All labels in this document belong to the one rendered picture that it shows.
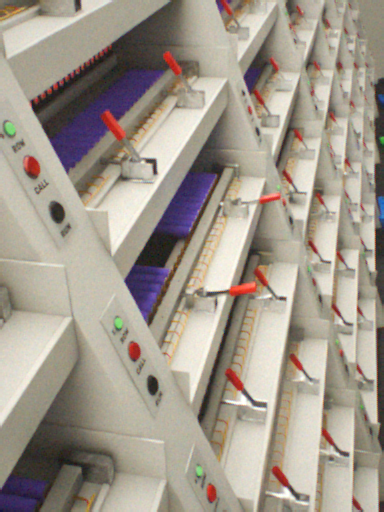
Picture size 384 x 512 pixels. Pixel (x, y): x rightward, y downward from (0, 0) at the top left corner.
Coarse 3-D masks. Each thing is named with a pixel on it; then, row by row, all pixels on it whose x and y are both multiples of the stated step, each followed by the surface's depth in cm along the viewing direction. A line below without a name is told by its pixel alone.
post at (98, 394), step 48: (0, 96) 51; (48, 144) 55; (0, 192) 48; (0, 240) 51; (48, 240) 52; (96, 240) 59; (96, 288) 57; (96, 336) 55; (144, 336) 63; (96, 384) 57; (144, 432) 59; (192, 432) 68
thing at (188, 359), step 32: (224, 160) 119; (256, 160) 117; (256, 192) 113; (256, 224) 112; (224, 256) 95; (224, 288) 88; (192, 320) 82; (224, 320) 87; (192, 352) 76; (192, 384) 72
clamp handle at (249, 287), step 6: (228, 288) 82; (234, 288) 81; (240, 288) 81; (246, 288) 80; (252, 288) 80; (204, 294) 83; (210, 294) 83; (216, 294) 82; (222, 294) 82; (228, 294) 82; (234, 294) 81; (240, 294) 81
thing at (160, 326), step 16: (224, 176) 114; (224, 192) 109; (208, 208) 103; (208, 224) 99; (224, 224) 102; (192, 240) 95; (192, 256) 91; (208, 256) 93; (176, 272) 87; (192, 272) 90; (176, 288) 84; (176, 304) 82; (160, 320) 78; (160, 336) 76
